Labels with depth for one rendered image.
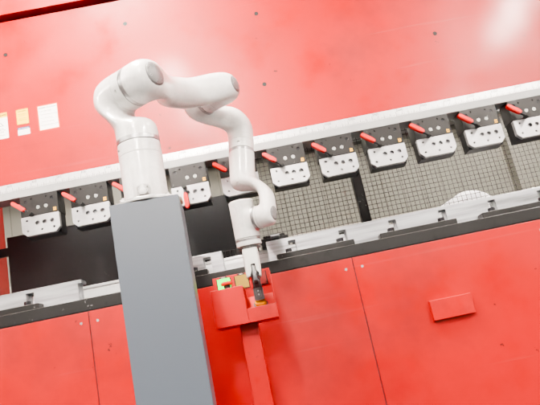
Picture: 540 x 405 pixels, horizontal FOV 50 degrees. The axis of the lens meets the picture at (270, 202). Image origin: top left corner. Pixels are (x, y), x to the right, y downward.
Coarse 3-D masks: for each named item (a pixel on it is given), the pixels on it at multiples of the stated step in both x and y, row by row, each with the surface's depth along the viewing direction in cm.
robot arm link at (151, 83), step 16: (128, 64) 163; (144, 64) 160; (128, 80) 160; (144, 80) 159; (160, 80) 163; (176, 80) 179; (192, 80) 187; (208, 80) 190; (224, 80) 192; (128, 96) 163; (144, 96) 162; (160, 96) 166; (176, 96) 178; (192, 96) 185; (208, 96) 190; (224, 96) 192
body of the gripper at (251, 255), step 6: (252, 246) 189; (258, 246) 190; (246, 252) 188; (252, 252) 188; (258, 252) 191; (246, 258) 187; (252, 258) 187; (258, 258) 188; (246, 264) 187; (258, 264) 187; (246, 270) 187; (258, 270) 186; (252, 276) 190
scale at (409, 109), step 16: (464, 96) 238; (480, 96) 238; (384, 112) 237; (400, 112) 237; (304, 128) 236; (320, 128) 236; (224, 144) 235; (64, 176) 233; (80, 176) 233; (0, 192) 232
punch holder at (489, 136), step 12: (480, 108) 237; (492, 108) 236; (456, 120) 240; (480, 120) 235; (492, 120) 235; (468, 132) 234; (480, 132) 234; (492, 132) 234; (468, 144) 233; (480, 144) 232; (492, 144) 233
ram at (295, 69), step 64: (128, 0) 252; (192, 0) 252; (256, 0) 251; (320, 0) 250; (384, 0) 250; (448, 0) 249; (512, 0) 249; (0, 64) 246; (64, 64) 245; (192, 64) 244; (256, 64) 244; (320, 64) 243; (384, 64) 242; (448, 64) 242; (512, 64) 241; (64, 128) 238; (192, 128) 237; (256, 128) 237
